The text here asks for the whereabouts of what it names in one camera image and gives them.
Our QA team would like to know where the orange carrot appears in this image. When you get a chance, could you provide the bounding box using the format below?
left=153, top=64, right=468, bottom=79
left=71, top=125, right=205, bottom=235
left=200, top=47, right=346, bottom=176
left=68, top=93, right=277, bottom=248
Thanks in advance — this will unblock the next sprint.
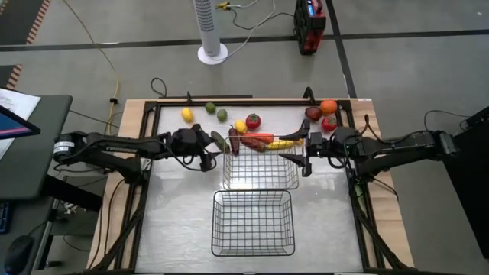
left=239, top=132, right=275, bottom=144

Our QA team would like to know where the white floor cable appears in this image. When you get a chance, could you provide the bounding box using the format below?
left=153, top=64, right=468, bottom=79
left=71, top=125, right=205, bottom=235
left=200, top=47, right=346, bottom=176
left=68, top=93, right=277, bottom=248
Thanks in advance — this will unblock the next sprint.
left=212, top=0, right=278, bottom=62

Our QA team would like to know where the yellow corn cob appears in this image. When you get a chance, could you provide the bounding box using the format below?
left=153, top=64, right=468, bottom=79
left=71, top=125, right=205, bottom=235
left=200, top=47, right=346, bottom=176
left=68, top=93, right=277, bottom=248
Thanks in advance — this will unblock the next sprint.
left=266, top=138, right=305, bottom=150

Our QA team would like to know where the dark red apple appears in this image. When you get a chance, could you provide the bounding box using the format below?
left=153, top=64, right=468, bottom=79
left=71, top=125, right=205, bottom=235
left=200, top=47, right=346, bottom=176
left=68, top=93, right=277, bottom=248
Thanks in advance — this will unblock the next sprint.
left=304, top=106, right=323, bottom=122

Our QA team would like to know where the black wire basket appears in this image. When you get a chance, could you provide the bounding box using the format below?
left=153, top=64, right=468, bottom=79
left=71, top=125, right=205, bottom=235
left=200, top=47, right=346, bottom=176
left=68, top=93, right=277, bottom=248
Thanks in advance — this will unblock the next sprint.
left=211, top=189, right=296, bottom=257

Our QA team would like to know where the black computer mouse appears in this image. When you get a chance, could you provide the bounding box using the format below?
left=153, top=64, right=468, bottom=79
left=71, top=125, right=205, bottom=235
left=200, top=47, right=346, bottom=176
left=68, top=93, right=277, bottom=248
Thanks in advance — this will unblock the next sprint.
left=3, top=235, right=35, bottom=274

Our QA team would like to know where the black desk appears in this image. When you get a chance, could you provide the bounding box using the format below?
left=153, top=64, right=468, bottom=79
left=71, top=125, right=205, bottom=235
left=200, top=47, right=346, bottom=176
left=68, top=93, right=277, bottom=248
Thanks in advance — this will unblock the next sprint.
left=0, top=94, right=104, bottom=215

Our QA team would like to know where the black cabinet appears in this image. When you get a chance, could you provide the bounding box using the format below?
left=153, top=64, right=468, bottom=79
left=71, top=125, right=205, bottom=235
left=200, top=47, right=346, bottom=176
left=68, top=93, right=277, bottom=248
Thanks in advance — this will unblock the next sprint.
left=435, top=106, right=489, bottom=260

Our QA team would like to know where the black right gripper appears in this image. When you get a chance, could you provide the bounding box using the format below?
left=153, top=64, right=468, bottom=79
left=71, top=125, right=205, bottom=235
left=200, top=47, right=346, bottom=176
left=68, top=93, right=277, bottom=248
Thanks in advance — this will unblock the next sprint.
left=278, top=118, right=337, bottom=178

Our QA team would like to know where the red and black toolbox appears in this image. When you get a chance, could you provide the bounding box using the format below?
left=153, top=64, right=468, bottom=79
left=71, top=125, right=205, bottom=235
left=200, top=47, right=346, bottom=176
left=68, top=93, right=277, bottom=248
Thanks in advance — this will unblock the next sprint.
left=293, top=0, right=328, bottom=56

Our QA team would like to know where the red tomato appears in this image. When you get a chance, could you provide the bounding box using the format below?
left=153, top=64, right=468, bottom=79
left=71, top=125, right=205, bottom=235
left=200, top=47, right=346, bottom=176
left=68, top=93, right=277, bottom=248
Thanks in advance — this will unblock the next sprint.
left=321, top=115, right=338, bottom=133
left=244, top=113, right=262, bottom=131

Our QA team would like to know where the thin black cable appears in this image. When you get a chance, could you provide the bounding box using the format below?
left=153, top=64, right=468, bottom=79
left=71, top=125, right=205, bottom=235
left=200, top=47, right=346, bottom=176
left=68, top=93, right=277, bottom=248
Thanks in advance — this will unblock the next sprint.
left=423, top=109, right=471, bottom=133

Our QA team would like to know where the black looped cable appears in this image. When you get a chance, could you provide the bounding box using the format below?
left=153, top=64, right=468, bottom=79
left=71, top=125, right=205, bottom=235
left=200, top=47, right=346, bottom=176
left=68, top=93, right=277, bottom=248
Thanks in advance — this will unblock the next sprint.
left=151, top=77, right=168, bottom=99

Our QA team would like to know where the black clamp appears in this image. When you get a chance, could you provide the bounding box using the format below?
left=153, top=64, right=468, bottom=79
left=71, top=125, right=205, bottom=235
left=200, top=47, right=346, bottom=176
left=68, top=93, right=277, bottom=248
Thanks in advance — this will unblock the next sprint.
left=303, top=86, right=318, bottom=105

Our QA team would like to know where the silver wire basket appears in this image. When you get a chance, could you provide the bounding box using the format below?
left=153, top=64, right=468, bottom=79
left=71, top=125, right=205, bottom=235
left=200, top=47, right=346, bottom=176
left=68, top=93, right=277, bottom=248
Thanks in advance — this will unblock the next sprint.
left=222, top=134, right=300, bottom=191

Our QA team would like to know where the dark purple eggplant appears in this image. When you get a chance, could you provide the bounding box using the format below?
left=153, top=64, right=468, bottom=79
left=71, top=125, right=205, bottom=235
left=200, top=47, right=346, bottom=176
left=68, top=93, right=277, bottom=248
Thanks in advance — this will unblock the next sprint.
left=228, top=125, right=241, bottom=157

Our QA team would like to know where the yellow floor cable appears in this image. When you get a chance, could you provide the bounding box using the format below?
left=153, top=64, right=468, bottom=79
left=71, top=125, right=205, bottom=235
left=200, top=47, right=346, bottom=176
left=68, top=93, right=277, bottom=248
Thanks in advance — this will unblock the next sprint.
left=63, top=0, right=120, bottom=134

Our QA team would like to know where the black table frame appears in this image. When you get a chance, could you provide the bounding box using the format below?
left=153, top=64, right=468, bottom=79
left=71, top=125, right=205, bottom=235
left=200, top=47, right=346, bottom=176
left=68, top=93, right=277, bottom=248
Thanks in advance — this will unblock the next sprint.
left=87, top=98, right=406, bottom=275

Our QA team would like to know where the white tower fan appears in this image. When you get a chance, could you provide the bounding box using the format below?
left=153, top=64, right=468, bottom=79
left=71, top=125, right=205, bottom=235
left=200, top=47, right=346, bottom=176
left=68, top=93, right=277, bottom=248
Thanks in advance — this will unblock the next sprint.
left=193, top=0, right=229, bottom=66

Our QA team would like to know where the black keyboard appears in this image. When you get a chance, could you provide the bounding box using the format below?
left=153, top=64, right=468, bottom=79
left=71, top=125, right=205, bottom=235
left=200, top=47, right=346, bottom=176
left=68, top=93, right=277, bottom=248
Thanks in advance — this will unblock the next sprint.
left=0, top=201, right=11, bottom=235

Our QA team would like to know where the green cucumber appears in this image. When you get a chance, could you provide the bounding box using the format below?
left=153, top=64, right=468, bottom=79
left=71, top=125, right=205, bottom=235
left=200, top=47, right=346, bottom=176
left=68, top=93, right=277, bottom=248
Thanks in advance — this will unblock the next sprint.
left=210, top=131, right=232, bottom=154

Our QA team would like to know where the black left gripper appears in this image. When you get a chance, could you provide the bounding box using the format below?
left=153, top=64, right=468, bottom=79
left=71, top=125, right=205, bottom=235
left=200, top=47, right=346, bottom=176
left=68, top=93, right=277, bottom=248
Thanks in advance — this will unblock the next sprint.
left=170, top=122, right=217, bottom=172

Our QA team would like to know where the black floor cable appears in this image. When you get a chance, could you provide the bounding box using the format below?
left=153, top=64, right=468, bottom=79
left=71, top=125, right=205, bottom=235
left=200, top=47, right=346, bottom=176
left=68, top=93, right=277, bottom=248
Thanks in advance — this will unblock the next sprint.
left=228, top=7, right=296, bottom=31

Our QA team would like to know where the white paper sheet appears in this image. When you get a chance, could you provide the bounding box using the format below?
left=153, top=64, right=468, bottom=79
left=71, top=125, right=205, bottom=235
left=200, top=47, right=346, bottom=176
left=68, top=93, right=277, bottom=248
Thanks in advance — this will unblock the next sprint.
left=0, top=87, right=42, bottom=160

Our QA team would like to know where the black mat orange-striped edge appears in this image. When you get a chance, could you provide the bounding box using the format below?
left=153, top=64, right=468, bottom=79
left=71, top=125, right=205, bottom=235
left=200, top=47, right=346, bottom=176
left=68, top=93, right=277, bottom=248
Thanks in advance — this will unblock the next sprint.
left=0, top=63, right=24, bottom=91
left=0, top=0, right=52, bottom=46

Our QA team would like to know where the orange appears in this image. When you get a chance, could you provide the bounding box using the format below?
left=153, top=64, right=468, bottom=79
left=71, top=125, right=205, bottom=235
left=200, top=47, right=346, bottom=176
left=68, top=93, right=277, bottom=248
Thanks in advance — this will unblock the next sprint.
left=319, top=99, right=338, bottom=116

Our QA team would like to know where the computer monitor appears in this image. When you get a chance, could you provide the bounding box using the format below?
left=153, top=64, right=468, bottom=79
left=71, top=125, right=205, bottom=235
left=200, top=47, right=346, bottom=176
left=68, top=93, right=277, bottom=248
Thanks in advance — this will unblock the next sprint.
left=0, top=105, right=42, bottom=141

